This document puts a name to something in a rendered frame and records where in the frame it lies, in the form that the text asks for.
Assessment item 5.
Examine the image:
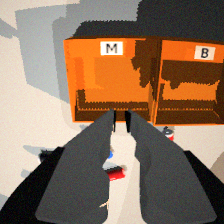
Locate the black aa battery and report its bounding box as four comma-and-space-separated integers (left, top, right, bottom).
38, 153, 50, 163

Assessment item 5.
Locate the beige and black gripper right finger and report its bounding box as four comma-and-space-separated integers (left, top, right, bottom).
125, 109, 224, 224

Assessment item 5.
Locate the orange bin labelled b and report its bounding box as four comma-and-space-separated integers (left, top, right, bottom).
63, 35, 224, 126

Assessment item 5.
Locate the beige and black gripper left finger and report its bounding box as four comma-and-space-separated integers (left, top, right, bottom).
0, 109, 116, 224

